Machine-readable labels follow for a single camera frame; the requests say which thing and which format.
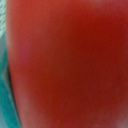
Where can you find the red toy tomato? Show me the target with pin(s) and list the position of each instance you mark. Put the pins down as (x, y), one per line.
(68, 62)

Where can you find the woven beige placemat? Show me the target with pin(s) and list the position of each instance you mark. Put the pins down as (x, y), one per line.
(8, 113)

